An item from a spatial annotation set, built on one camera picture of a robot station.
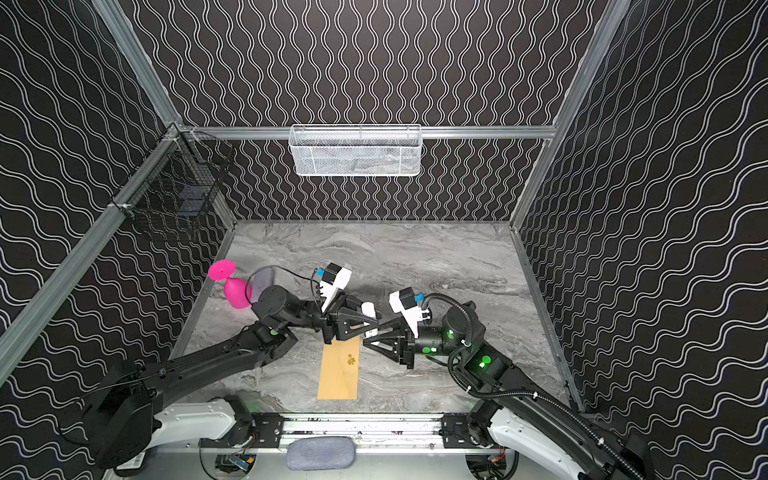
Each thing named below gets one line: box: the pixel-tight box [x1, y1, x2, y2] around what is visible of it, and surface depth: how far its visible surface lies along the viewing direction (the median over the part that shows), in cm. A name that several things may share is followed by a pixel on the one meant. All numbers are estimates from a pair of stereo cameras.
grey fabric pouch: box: [286, 436, 356, 471], surface depth 70 cm
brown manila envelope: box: [317, 335, 361, 400], surface depth 86 cm
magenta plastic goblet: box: [208, 259, 253, 309], surface depth 94 cm
